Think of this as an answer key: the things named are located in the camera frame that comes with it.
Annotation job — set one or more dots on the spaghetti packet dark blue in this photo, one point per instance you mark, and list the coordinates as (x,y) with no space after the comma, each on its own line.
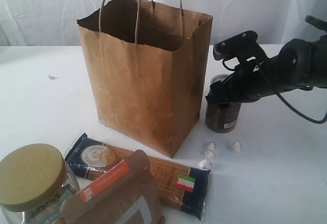
(180,187)

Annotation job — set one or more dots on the dark brown pull-tab can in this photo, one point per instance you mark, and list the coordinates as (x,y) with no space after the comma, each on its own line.
(222,118)

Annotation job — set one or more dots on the small white paper scrap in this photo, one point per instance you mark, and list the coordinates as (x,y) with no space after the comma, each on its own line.
(52,77)

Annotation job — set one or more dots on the brown paper bag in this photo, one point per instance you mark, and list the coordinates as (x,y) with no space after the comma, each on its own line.
(146,63)

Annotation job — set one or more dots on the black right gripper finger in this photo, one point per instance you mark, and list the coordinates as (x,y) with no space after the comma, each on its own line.
(217,94)

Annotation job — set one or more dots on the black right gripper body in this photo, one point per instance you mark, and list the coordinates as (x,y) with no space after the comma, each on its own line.
(247,85)

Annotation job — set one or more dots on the glass jar gold lid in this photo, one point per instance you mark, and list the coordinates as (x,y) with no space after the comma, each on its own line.
(35,181)

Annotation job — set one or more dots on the brown kraft pouch orange label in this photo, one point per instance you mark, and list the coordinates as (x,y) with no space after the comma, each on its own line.
(128,193)

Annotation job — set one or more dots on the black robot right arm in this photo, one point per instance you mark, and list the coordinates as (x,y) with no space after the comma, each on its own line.
(299,65)

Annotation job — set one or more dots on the white curtain backdrop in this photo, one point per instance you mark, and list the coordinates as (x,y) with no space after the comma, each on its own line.
(53,22)

